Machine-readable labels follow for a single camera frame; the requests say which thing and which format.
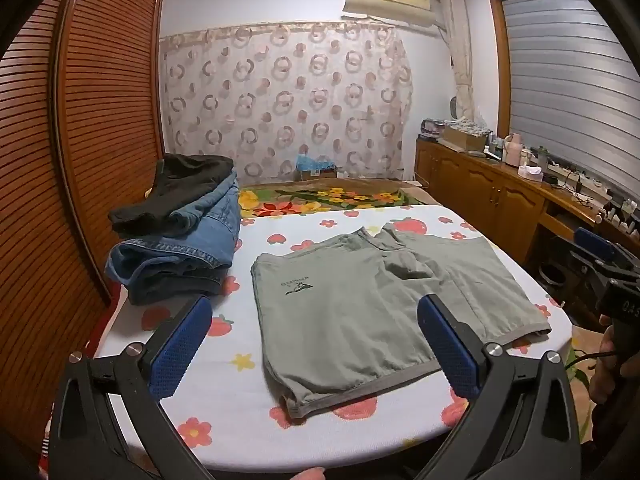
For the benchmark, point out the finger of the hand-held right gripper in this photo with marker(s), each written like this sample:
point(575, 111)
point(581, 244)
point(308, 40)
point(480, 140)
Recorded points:
point(595, 242)

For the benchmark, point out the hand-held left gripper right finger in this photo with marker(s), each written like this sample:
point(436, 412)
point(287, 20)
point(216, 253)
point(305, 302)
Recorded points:
point(450, 350)

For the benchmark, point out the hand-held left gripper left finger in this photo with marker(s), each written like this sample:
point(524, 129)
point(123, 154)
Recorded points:
point(177, 350)

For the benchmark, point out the green shorts pants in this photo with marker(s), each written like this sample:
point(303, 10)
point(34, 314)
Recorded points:
point(360, 310)

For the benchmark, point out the folded black pants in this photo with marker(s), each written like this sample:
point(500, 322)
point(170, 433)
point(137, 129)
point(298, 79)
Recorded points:
point(190, 175)

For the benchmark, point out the person's right hand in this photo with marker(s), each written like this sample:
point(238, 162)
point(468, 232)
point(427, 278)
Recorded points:
point(605, 380)

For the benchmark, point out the person's left hand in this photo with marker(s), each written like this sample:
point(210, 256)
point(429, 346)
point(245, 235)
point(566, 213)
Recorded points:
point(302, 475)

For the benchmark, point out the white power strip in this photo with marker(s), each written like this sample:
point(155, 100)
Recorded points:
point(590, 185)

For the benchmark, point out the strawberry print bed sheet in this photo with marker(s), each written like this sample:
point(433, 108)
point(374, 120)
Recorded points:
point(240, 410)

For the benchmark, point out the pink tissue box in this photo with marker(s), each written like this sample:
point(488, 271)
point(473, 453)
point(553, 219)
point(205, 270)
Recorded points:
point(530, 172)

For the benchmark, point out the folded blue jeans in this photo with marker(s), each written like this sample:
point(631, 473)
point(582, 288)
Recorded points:
point(200, 230)

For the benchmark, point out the pink thermos jug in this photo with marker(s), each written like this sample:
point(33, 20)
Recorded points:
point(512, 150)

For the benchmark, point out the wooden cabinet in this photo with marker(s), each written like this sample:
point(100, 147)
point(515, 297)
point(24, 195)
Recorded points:
point(480, 195)

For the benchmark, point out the cardboard box with small items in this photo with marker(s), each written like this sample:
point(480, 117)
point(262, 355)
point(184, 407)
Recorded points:
point(462, 137)

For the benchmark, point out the grey window blind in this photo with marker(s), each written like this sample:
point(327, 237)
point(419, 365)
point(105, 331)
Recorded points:
point(570, 75)

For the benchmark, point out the blue plastic packet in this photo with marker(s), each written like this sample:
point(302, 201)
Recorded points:
point(315, 162)

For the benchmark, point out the tied white curtain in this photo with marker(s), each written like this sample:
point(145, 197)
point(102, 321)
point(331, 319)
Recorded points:
point(460, 50)

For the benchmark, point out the wooden louvered wardrobe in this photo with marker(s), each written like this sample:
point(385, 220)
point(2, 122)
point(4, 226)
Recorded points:
point(110, 110)

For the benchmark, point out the circle patterned curtain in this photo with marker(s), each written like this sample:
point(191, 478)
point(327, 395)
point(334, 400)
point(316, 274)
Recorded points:
point(280, 100)

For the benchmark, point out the cream air conditioner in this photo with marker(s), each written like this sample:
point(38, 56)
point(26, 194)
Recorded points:
point(387, 2)

